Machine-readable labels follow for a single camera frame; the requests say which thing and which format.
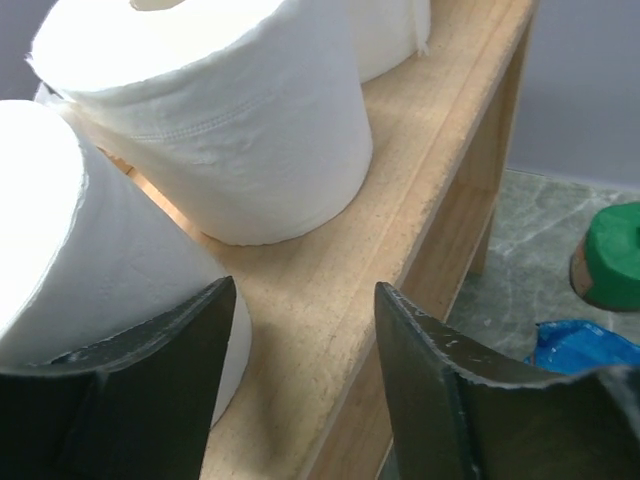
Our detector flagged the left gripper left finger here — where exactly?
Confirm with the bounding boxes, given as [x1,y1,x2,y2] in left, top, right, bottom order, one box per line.
[1,277,236,479]

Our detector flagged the green wrapped roll back left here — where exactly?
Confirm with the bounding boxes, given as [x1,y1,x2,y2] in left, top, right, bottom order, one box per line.
[569,202,639,312]

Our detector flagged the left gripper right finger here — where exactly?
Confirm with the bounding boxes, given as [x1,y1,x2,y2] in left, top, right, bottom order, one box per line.
[375,282,639,479]

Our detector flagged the wooden shelf unit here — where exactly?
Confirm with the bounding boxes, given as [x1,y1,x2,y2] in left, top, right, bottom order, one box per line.
[64,0,539,480]

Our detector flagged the blue Lays chips bag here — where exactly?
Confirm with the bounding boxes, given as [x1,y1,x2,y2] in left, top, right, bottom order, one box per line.
[524,320,639,375]

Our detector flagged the white paper towel roll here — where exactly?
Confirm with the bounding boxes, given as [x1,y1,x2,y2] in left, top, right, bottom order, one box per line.
[29,1,373,245]
[346,0,431,83]
[0,99,253,429]

